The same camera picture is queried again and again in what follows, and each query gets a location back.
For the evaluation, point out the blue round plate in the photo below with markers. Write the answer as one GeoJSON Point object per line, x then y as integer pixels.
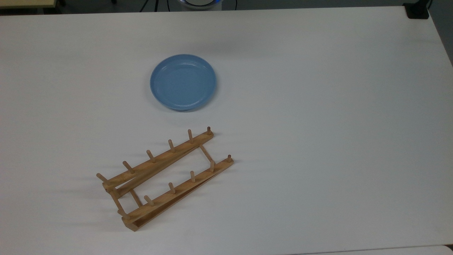
{"type": "Point", "coordinates": [182, 83]}

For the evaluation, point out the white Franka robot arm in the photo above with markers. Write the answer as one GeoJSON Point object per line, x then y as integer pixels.
{"type": "Point", "coordinates": [200, 3]}

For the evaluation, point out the wooden peg plate rack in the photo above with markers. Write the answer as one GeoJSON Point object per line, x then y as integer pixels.
{"type": "Point", "coordinates": [159, 160]}

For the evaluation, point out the black tripod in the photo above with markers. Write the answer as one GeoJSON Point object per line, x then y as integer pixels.
{"type": "Point", "coordinates": [156, 5]}

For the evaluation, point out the black table clamp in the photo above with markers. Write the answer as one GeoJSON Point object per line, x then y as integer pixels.
{"type": "Point", "coordinates": [417, 11]}

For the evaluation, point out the beige wooden desk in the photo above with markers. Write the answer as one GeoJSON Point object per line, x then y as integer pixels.
{"type": "Point", "coordinates": [24, 3]}

